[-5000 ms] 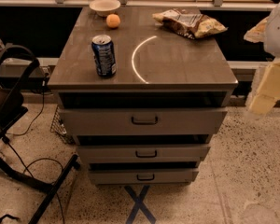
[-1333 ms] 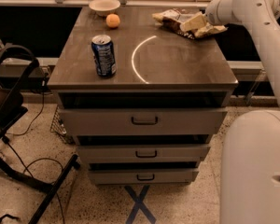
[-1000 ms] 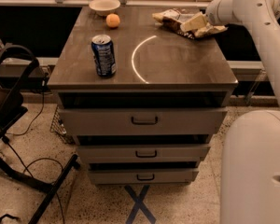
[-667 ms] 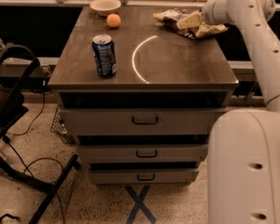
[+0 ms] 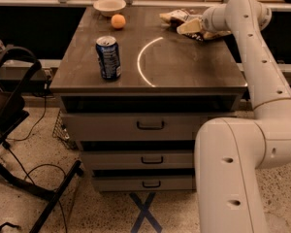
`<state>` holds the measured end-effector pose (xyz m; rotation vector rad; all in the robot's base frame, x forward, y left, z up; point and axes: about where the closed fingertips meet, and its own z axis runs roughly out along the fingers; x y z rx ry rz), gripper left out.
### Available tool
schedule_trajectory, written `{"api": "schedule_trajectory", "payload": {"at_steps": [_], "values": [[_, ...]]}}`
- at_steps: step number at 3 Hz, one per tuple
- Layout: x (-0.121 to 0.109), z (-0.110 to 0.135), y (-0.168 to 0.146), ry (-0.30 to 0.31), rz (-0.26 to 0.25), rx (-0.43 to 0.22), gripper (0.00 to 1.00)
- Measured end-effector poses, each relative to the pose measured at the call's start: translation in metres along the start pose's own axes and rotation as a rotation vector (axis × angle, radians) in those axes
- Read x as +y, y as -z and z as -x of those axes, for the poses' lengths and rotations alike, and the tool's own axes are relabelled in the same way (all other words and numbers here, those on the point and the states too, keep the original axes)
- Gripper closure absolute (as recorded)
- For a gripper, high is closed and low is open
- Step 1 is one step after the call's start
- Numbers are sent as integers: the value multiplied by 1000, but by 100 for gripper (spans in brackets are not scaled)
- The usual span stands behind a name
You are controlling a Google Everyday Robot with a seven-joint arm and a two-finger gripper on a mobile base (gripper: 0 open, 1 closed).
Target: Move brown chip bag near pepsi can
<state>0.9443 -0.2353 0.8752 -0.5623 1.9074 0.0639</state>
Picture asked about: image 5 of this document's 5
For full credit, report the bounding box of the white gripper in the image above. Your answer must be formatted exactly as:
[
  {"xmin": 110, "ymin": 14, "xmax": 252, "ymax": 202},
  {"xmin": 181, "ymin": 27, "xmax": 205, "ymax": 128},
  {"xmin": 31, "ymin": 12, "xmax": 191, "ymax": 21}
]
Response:
[{"xmin": 177, "ymin": 5, "xmax": 231, "ymax": 41}]

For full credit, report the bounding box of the brown chip bag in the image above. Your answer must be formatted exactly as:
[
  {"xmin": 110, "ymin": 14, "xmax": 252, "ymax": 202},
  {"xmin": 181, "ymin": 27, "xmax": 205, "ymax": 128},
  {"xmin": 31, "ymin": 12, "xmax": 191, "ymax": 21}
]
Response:
[{"xmin": 158, "ymin": 9, "xmax": 233, "ymax": 43}]

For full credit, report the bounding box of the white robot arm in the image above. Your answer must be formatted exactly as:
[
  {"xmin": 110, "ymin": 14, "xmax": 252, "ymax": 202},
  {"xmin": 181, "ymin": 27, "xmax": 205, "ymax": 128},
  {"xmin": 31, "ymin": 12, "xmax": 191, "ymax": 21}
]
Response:
[{"xmin": 194, "ymin": 0, "xmax": 291, "ymax": 233}]

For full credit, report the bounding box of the blue pepsi can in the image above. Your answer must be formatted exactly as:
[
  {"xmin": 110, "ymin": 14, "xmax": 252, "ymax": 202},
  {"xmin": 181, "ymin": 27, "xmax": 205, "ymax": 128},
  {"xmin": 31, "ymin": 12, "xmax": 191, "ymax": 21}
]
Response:
[{"xmin": 96, "ymin": 36, "xmax": 121, "ymax": 81}]

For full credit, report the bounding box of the orange fruit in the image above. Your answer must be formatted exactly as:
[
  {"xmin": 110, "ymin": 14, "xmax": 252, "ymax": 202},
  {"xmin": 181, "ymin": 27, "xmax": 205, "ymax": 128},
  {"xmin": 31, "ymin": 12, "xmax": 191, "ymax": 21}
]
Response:
[{"xmin": 111, "ymin": 15, "xmax": 126, "ymax": 29}]

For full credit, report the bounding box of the grey drawer cabinet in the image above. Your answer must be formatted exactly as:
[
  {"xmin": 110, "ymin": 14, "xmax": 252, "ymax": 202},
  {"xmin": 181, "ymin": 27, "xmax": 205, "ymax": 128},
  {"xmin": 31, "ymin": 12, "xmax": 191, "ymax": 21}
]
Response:
[{"xmin": 50, "ymin": 7, "xmax": 246, "ymax": 180}]

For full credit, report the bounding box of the white bowl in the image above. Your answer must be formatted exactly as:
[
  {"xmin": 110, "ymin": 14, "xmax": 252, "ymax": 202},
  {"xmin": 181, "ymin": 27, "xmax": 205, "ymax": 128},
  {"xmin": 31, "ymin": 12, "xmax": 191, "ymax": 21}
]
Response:
[{"xmin": 93, "ymin": 0, "xmax": 126, "ymax": 17}]

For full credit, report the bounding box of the top grey drawer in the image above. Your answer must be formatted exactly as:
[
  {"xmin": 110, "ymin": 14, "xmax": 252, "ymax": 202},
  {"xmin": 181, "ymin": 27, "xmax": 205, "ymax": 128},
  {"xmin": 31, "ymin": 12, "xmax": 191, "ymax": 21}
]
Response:
[{"xmin": 62, "ymin": 113, "xmax": 235, "ymax": 142}]

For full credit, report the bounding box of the grey drawer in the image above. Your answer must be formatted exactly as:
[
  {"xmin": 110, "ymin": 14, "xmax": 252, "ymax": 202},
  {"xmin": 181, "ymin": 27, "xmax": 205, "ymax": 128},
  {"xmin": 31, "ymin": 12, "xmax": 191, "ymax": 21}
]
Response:
[
  {"xmin": 81, "ymin": 150, "xmax": 194, "ymax": 170},
  {"xmin": 92, "ymin": 176, "xmax": 196, "ymax": 192},
  {"xmin": 62, "ymin": 113, "xmax": 235, "ymax": 142}
]

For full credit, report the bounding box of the middle grey drawer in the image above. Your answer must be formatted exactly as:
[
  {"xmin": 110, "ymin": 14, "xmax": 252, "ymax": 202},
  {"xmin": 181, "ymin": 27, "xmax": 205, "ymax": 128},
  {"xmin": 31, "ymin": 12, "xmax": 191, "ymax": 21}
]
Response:
[{"xmin": 81, "ymin": 150, "xmax": 194, "ymax": 170}]

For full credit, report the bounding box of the bottom grey drawer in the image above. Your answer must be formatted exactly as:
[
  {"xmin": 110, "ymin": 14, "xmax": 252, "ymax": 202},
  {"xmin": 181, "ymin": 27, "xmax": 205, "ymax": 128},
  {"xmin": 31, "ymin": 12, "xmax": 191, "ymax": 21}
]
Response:
[{"xmin": 92, "ymin": 176, "xmax": 196, "ymax": 192}]

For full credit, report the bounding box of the blue tape cross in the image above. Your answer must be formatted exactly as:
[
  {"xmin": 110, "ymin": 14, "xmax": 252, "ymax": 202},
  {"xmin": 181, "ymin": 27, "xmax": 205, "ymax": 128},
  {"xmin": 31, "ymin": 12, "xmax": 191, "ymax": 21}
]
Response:
[{"xmin": 129, "ymin": 192, "xmax": 162, "ymax": 233}]

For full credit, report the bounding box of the black chair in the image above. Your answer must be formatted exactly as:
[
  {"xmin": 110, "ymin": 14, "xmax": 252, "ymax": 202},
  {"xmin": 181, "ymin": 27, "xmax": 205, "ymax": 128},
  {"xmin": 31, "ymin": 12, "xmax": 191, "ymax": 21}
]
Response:
[{"xmin": 0, "ymin": 46, "xmax": 83, "ymax": 233}]

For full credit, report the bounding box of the wire mesh basket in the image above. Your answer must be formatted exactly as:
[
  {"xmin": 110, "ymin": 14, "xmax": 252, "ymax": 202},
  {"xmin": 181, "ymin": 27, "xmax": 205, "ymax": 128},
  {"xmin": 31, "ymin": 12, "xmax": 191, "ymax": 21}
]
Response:
[{"xmin": 52, "ymin": 112, "xmax": 78, "ymax": 150}]

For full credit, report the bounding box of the black floor cable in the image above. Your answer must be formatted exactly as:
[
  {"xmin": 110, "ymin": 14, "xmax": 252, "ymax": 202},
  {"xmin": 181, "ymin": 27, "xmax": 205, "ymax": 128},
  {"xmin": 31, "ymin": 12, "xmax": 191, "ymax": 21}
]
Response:
[{"xmin": 3, "ymin": 81, "xmax": 69, "ymax": 233}]

